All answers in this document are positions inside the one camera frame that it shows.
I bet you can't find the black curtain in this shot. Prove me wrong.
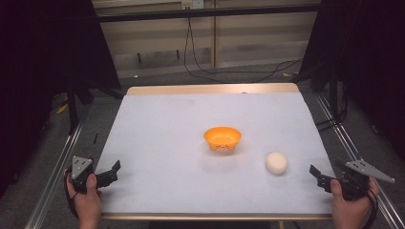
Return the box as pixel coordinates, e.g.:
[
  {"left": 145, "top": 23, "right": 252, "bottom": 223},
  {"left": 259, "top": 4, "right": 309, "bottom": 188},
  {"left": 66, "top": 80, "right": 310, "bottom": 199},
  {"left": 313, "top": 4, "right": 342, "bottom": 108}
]
[
  {"left": 0, "top": 0, "right": 122, "bottom": 198},
  {"left": 299, "top": 0, "right": 405, "bottom": 160}
]

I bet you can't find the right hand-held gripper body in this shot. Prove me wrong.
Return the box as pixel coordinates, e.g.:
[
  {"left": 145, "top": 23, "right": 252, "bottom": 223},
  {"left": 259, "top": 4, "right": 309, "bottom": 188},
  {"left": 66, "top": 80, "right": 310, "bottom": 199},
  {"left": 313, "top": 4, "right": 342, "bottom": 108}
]
[{"left": 330, "top": 158, "right": 396, "bottom": 202}]

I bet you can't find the person's right hand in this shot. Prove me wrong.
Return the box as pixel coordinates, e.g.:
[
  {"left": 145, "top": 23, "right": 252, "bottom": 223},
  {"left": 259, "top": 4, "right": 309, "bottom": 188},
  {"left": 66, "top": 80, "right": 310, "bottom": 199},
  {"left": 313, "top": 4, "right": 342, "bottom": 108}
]
[{"left": 330, "top": 176, "right": 381, "bottom": 223}]

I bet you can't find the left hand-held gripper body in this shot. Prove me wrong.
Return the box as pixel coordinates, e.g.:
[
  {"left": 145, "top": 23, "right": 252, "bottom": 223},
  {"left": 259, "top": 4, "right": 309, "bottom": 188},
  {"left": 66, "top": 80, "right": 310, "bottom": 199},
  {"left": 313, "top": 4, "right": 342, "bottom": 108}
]
[{"left": 70, "top": 155, "right": 96, "bottom": 196}]

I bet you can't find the orange plastic bowl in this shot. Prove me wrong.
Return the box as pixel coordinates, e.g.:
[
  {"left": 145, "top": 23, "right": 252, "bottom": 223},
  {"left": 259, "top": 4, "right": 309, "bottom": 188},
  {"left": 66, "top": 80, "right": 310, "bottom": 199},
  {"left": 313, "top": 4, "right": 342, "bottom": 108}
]
[{"left": 202, "top": 126, "right": 243, "bottom": 153}]

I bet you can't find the white wall socket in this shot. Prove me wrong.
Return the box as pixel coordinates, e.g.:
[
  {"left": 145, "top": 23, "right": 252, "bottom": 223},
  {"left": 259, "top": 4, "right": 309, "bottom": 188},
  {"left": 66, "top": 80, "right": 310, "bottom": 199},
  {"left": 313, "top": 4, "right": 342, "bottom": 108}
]
[{"left": 181, "top": 0, "right": 205, "bottom": 10}]

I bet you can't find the white egg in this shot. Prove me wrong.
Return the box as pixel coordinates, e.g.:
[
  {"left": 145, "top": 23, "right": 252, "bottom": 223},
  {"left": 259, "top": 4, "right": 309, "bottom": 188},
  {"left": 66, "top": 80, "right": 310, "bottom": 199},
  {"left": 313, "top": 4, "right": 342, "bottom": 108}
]
[{"left": 265, "top": 151, "right": 288, "bottom": 176}]

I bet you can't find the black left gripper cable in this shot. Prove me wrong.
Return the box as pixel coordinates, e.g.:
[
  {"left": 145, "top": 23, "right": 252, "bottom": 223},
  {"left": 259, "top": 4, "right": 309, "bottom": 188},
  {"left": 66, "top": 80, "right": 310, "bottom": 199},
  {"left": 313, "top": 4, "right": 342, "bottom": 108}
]
[{"left": 64, "top": 171, "right": 80, "bottom": 220}]

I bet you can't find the white table sheet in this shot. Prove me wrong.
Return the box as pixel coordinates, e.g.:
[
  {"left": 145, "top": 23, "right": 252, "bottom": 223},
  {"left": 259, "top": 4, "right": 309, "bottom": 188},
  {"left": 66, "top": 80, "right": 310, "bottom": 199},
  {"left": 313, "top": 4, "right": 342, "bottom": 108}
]
[{"left": 95, "top": 92, "right": 336, "bottom": 215}]

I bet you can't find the black stand pole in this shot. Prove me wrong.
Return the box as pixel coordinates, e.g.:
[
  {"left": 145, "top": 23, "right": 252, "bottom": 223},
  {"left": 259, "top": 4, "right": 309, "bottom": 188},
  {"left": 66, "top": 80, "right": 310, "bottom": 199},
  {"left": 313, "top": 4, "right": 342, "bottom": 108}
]
[{"left": 328, "top": 68, "right": 340, "bottom": 122}]

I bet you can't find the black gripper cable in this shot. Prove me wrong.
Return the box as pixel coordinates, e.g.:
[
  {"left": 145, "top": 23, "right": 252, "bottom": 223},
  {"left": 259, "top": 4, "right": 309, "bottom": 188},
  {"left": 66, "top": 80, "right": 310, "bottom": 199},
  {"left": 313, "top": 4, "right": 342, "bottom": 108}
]
[
  {"left": 64, "top": 171, "right": 80, "bottom": 220},
  {"left": 362, "top": 189, "right": 380, "bottom": 229}
]

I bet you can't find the person's left hand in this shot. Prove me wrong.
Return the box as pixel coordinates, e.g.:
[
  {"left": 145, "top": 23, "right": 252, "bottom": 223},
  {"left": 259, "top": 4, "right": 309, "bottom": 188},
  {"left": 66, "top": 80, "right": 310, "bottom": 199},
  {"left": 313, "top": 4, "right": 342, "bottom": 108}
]
[{"left": 64, "top": 169, "right": 103, "bottom": 223}]

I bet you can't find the black horizontal bar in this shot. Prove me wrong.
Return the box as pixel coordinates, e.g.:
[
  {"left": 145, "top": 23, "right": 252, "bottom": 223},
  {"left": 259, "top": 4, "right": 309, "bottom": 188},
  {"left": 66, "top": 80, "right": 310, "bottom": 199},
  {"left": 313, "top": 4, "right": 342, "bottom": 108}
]
[{"left": 95, "top": 3, "right": 321, "bottom": 24}]

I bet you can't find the black floor cable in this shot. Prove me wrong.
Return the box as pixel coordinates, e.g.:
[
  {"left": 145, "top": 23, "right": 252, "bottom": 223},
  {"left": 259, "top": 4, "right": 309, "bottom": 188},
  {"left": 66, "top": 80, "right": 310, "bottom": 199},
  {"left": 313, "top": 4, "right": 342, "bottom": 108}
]
[{"left": 182, "top": 9, "right": 304, "bottom": 85}]

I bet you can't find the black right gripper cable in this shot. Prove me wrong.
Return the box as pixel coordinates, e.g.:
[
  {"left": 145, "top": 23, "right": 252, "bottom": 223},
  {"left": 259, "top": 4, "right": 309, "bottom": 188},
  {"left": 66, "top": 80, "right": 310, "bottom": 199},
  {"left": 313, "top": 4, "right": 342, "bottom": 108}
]
[{"left": 362, "top": 189, "right": 380, "bottom": 229}]

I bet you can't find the aluminium frame rail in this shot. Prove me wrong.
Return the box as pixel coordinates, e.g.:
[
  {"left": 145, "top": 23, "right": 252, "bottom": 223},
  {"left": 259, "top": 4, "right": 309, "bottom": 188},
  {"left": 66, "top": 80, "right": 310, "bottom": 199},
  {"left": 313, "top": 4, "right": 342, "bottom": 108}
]
[
  {"left": 314, "top": 92, "right": 405, "bottom": 229},
  {"left": 24, "top": 122, "right": 84, "bottom": 229}
]

